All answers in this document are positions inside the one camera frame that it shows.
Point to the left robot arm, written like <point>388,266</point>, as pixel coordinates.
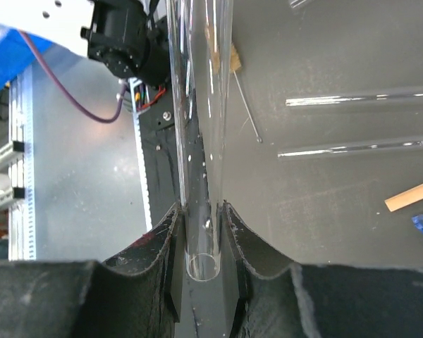
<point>123,35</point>

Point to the wooden stick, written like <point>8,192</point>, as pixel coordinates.
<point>405,198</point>

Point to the glass test tube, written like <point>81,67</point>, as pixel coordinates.
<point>296,4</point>
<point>402,95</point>
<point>200,34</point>
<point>373,146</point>

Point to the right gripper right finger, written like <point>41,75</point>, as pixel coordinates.
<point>270,295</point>

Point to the test tube brush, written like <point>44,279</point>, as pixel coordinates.
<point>235,66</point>

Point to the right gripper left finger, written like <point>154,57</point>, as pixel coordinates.
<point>127,295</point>

